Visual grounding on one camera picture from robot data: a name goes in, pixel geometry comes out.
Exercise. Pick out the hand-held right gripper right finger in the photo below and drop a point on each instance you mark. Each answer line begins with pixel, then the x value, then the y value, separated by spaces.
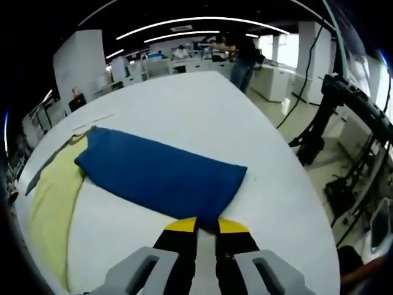
pixel 239 261

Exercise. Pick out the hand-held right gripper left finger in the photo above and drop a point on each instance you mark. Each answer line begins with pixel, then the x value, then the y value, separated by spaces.
pixel 172 261

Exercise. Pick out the yellow blue grey garment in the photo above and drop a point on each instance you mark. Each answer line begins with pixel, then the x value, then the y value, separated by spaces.
pixel 159 172

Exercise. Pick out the white cabinet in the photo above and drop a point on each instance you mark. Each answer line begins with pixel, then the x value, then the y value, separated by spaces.
pixel 273 83

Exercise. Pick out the black equipment stand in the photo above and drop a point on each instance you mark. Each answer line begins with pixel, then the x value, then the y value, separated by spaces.
pixel 331 104

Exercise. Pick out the white square pillar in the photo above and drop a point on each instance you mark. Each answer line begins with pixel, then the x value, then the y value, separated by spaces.
pixel 316 61
pixel 80 64

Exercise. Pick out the long ceiling light strip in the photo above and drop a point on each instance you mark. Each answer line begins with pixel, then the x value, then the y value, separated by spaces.
pixel 199 23

